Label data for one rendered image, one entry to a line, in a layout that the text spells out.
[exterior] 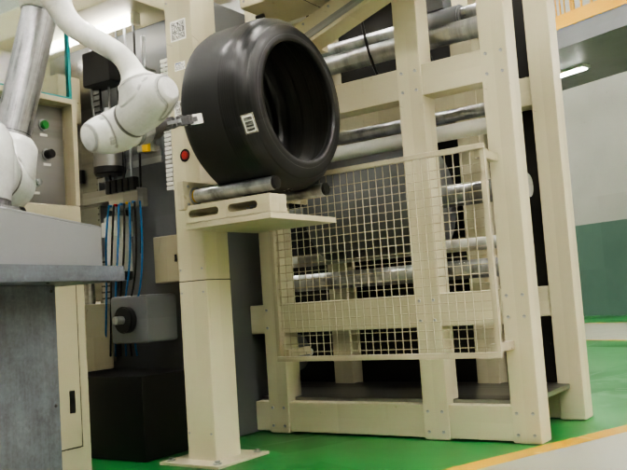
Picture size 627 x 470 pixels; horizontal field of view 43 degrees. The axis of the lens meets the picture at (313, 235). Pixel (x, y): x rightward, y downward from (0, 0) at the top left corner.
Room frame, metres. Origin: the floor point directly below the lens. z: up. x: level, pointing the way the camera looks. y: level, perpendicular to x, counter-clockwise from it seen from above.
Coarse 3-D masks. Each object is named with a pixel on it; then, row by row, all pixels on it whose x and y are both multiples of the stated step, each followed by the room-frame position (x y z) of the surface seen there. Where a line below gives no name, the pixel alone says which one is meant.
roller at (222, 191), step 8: (272, 176) 2.48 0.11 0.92; (232, 184) 2.57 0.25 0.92; (240, 184) 2.55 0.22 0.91; (248, 184) 2.52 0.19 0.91; (256, 184) 2.51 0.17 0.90; (264, 184) 2.49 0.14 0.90; (272, 184) 2.47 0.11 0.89; (280, 184) 2.50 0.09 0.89; (192, 192) 2.66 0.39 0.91; (200, 192) 2.64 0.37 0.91; (208, 192) 2.62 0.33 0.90; (216, 192) 2.60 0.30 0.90; (224, 192) 2.58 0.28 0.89; (232, 192) 2.57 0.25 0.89; (240, 192) 2.55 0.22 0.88; (248, 192) 2.54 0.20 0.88; (256, 192) 2.53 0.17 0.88; (200, 200) 2.66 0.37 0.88; (208, 200) 2.65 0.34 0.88
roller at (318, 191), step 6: (312, 186) 2.73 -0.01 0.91; (318, 186) 2.71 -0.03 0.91; (324, 186) 2.71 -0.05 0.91; (288, 192) 2.78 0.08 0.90; (294, 192) 2.77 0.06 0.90; (300, 192) 2.75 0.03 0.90; (306, 192) 2.74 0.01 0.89; (312, 192) 2.73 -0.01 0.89; (318, 192) 2.71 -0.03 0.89; (324, 192) 2.71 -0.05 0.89; (288, 198) 2.79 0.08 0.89; (294, 198) 2.78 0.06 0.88; (300, 198) 2.77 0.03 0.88; (306, 198) 2.76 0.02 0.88
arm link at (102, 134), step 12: (96, 120) 2.01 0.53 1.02; (108, 120) 2.02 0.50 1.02; (84, 132) 2.02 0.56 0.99; (96, 132) 2.00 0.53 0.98; (108, 132) 2.01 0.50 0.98; (120, 132) 2.02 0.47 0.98; (84, 144) 2.03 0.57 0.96; (96, 144) 2.01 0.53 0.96; (108, 144) 2.02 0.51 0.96; (120, 144) 2.04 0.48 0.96; (132, 144) 2.08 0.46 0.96
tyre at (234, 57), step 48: (240, 48) 2.41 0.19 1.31; (288, 48) 2.78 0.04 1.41; (192, 96) 2.47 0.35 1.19; (240, 96) 2.39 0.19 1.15; (288, 96) 2.93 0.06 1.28; (336, 96) 2.79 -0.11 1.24; (192, 144) 2.53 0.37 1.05; (240, 144) 2.44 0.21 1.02; (288, 144) 2.94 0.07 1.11; (336, 144) 2.77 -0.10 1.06
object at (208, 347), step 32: (192, 0) 2.75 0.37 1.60; (192, 32) 2.75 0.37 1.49; (192, 160) 2.76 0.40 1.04; (192, 256) 2.77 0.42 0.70; (224, 256) 2.83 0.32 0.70; (192, 288) 2.78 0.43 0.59; (224, 288) 2.82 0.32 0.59; (192, 320) 2.78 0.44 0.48; (224, 320) 2.81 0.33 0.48; (192, 352) 2.79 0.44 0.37; (224, 352) 2.80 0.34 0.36; (192, 384) 2.79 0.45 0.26; (224, 384) 2.79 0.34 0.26; (192, 416) 2.80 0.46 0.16; (224, 416) 2.78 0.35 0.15; (192, 448) 2.80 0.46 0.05; (224, 448) 2.78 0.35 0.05
